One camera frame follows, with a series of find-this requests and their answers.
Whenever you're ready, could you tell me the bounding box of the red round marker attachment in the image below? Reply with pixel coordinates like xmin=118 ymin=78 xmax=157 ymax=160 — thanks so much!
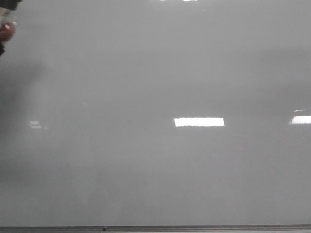
xmin=0 ymin=7 xmax=16 ymax=42

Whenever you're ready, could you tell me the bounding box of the white whiteboard with aluminium frame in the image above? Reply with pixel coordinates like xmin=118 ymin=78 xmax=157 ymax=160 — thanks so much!
xmin=0 ymin=0 xmax=311 ymax=227

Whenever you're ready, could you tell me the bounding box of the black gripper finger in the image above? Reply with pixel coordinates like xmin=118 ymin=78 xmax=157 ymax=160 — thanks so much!
xmin=0 ymin=42 xmax=5 ymax=56

